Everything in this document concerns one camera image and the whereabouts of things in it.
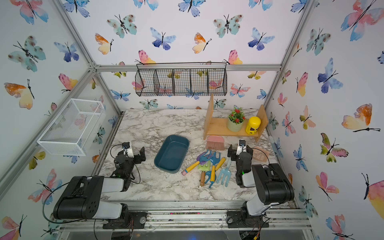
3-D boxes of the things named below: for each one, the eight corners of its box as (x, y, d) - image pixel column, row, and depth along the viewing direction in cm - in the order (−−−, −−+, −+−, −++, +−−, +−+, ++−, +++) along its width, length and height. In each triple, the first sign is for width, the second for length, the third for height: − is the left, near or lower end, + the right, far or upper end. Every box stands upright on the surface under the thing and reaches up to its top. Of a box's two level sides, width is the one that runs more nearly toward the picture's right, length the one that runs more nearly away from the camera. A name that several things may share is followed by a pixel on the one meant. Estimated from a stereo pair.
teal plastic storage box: (152, 168, 93) (150, 164, 88) (168, 137, 108) (167, 132, 103) (178, 176, 90) (177, 172, 85) (191, 143, 105) (191, 138, 100)
